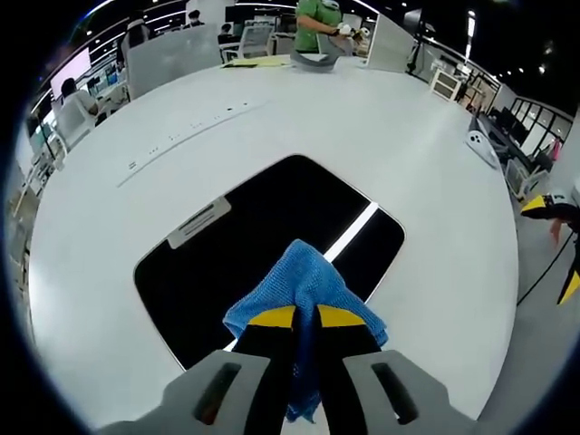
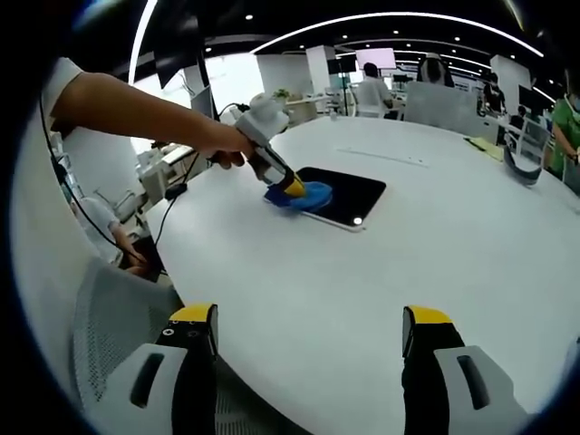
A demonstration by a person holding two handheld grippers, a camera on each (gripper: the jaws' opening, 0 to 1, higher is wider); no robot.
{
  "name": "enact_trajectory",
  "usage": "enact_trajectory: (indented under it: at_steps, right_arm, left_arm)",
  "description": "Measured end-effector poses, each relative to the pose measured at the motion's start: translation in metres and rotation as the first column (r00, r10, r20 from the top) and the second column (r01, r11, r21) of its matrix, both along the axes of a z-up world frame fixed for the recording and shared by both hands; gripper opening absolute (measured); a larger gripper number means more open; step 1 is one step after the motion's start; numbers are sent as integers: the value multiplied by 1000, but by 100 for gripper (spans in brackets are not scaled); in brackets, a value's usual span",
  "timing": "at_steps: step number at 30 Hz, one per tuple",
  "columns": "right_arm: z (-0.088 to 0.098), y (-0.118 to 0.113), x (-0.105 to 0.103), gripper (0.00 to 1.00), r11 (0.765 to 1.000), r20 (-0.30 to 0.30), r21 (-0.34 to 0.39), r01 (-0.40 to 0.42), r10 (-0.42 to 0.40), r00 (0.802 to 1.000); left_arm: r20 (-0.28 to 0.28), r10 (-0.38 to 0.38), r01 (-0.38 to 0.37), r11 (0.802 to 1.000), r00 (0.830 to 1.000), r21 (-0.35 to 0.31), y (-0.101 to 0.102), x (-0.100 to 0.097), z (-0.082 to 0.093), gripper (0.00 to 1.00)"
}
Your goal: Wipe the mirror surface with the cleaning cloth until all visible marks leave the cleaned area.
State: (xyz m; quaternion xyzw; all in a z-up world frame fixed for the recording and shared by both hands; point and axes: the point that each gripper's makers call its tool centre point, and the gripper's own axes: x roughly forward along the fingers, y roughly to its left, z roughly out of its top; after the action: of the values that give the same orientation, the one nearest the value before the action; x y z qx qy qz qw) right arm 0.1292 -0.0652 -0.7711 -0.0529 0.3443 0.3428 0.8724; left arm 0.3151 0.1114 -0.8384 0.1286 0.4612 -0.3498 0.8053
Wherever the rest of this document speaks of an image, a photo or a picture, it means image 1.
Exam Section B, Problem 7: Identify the grey partition panel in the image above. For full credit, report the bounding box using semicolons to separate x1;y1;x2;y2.
126;24;223;102

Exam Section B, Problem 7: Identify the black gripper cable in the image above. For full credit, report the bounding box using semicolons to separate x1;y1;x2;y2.
516;221;580;305

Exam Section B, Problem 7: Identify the grey curved headband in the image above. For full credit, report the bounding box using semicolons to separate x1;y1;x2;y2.
289;49;341;74

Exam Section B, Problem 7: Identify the blue cleaning cloth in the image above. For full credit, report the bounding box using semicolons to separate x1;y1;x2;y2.
222;238;390;425

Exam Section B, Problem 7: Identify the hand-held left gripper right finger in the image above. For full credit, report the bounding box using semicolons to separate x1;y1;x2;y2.
316;303;499;435

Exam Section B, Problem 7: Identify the black tripod stand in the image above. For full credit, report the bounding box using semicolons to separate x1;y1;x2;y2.
405;8;437;76

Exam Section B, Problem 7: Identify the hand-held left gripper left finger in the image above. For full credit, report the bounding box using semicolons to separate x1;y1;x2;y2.
97;304;298;435

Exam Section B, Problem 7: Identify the pink wall screen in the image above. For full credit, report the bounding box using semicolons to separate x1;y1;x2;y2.
49;47;92;99

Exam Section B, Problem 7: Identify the black tablet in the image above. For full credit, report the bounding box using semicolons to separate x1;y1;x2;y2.
133;153;408;372

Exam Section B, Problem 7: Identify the white device with three dots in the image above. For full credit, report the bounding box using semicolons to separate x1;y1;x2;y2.
465;130;500;167

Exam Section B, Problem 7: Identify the yellow paper sheet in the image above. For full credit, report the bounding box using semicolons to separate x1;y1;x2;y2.
220;56;291;70

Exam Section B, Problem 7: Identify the white upright panel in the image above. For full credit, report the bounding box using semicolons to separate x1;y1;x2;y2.
366;13;416;73

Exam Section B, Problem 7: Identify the white framed box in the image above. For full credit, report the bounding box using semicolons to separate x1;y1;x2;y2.
430;67;464;99

